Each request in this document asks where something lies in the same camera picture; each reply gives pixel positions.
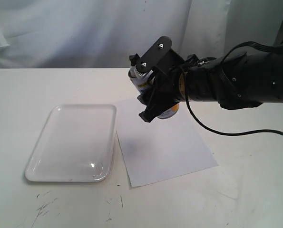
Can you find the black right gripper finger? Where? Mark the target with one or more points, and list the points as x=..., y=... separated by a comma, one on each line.
x=134, y=60
x=159, y=98

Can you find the polka dot spray can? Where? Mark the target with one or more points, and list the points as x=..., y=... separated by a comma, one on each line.
x=142, y=82

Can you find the white backdrop curtain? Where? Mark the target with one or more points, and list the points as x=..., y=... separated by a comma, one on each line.
x=103, y=33

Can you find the white paper sheet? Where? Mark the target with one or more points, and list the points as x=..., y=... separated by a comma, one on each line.
x=162, y=149

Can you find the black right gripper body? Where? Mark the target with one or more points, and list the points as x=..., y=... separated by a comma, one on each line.
x=190, y=78

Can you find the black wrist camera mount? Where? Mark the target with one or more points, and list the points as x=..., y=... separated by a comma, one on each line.
x=154, y=54

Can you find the white plastic tray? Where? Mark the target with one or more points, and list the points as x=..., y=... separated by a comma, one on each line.
x=75, y=145

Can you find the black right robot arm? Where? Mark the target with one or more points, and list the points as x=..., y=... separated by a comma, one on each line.
x=249, y=75

